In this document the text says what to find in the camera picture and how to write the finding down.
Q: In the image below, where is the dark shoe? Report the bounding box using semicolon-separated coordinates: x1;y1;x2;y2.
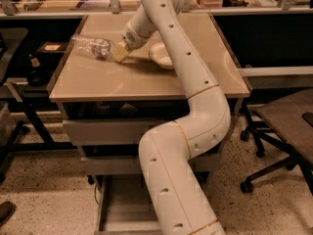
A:
0;201;16;226

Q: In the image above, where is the dark bottle under desk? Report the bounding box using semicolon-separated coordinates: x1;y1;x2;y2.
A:
27;54;50;86

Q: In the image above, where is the white paper bowl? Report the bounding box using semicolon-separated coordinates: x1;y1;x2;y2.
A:
149;43;173;71

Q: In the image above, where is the black box with label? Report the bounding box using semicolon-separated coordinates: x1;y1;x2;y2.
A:
37;41;68;53

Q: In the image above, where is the clear plastic water bottle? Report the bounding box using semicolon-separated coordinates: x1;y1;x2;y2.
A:
70;34;115;61

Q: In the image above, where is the grey middle drawer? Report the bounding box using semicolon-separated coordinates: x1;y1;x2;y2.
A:
81;154;221;175

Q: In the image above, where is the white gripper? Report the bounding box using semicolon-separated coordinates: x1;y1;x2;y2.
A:
113;22;157;63

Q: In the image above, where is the open grey bottom drawer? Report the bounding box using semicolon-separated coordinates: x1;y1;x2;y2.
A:
94;174;162;235

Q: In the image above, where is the black office chair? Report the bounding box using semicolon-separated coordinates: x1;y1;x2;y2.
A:
240;88;313;194

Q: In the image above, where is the grey top drawer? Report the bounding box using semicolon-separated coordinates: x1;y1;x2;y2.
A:
62;115;239;147

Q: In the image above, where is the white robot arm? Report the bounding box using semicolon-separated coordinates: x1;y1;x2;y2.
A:
113;0;231;235

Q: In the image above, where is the grey drawer cabinet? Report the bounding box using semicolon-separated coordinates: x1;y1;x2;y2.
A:
50;13;249;235

